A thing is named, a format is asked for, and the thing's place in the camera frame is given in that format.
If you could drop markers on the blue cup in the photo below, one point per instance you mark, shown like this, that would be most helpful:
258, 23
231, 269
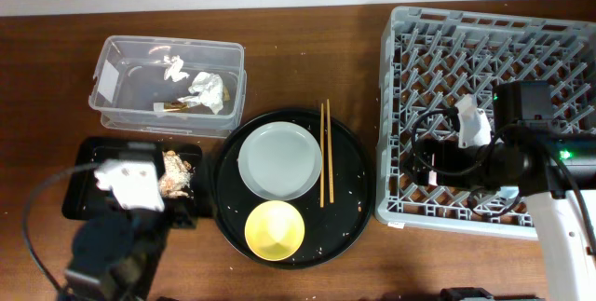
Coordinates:
508, 192

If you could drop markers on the left wooden chopstick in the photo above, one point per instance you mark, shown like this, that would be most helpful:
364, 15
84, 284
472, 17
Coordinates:
322, 153

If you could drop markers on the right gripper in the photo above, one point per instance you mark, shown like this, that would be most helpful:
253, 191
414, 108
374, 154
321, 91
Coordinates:
445, 150

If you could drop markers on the grey plate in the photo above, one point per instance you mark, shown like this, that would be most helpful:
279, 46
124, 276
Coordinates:
279, 161

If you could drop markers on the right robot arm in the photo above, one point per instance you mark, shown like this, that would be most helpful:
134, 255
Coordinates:
554, 174

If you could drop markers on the wooden chopstick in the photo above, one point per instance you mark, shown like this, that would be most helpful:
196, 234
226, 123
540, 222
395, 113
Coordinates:
329, 146
322, 153

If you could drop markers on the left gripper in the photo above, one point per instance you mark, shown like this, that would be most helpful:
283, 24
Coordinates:
106, 194

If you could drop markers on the food scraps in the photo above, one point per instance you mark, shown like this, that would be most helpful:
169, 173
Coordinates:
176, 178

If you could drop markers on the small white paper scrap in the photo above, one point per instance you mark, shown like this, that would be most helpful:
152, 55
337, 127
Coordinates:
174, 68

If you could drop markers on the right wooden chopstick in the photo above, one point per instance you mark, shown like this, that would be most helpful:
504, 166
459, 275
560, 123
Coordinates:
329, 146

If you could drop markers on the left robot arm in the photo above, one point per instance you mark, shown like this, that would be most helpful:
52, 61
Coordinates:
115, 254

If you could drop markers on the grey dishwasher rack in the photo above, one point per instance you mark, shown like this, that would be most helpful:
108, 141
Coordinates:
430, 59

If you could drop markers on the black rectangular tray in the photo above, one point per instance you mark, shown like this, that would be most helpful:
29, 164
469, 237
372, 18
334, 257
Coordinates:
84, 200

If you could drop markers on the round black tray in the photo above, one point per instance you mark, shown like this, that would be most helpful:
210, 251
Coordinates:
329, 231

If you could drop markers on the clear plastic bin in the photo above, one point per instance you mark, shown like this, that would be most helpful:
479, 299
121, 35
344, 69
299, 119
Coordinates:
129, 78

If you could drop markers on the brown snack wrapper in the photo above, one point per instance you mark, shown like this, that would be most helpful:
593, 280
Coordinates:
174, 105

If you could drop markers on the white napkin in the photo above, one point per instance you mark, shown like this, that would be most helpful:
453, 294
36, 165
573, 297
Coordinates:
205, 80

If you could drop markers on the yellow bowl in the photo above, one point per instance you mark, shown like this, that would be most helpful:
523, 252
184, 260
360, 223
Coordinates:
274, 230

